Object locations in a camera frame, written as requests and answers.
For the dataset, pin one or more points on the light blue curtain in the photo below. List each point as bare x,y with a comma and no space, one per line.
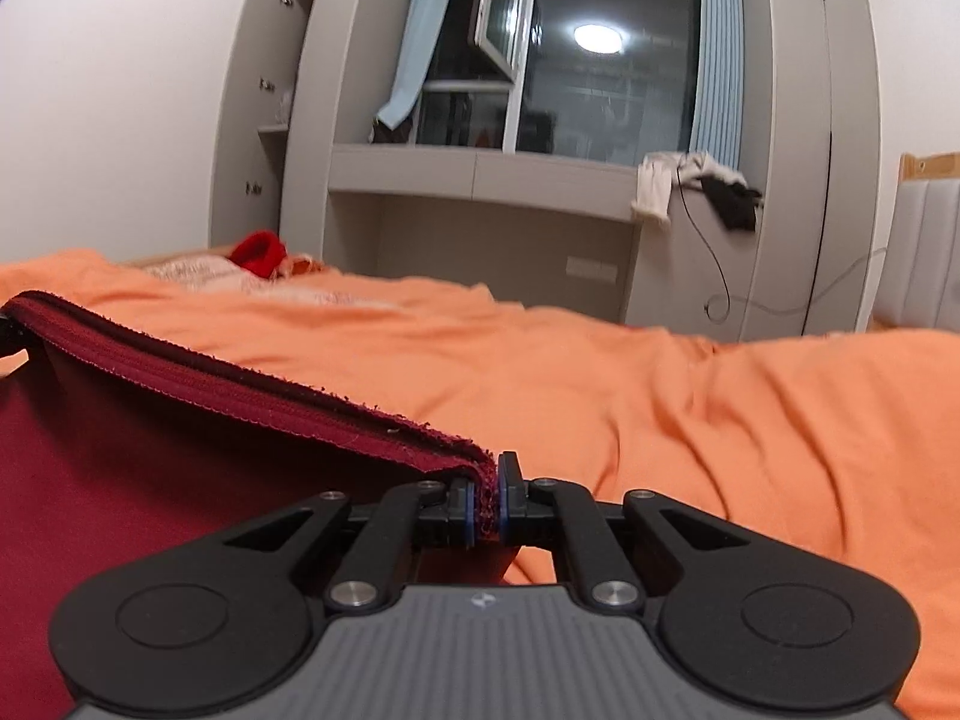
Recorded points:
716,52
424,30

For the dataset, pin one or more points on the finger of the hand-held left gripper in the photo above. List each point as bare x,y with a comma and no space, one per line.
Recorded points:
9,337

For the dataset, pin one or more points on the grey open cabinet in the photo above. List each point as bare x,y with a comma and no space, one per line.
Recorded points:
345,52

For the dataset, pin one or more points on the white garment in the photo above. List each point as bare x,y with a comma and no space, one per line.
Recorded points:
654,184

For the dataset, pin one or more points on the dark red sweater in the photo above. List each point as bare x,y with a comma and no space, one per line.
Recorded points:
112,450

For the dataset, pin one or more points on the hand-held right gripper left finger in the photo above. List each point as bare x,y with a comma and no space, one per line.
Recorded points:
469,519

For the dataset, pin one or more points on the grey tall wardrobe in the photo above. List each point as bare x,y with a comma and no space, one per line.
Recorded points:
795,127

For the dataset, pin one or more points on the open window sash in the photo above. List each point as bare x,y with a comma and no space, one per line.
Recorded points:
499,7

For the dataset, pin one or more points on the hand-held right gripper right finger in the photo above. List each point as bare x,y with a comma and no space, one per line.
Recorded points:
501,514

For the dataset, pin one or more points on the grey cabinet door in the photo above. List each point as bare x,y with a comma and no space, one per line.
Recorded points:
255,112

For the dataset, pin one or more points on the orange duvet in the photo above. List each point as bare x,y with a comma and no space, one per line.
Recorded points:
675,427

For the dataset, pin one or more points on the red cloth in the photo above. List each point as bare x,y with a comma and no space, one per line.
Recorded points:
259,253

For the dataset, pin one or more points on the black garment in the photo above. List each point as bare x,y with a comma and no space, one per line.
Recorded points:
735,202

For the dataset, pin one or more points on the grey window sill counter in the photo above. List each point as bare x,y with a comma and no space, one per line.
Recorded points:
480,172

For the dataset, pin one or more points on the grey padded headboard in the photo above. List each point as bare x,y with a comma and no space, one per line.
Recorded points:
926,255

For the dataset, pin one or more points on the large window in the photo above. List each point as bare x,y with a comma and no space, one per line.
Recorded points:
600,90

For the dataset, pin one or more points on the dark cloth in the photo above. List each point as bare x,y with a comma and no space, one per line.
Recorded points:
391,133

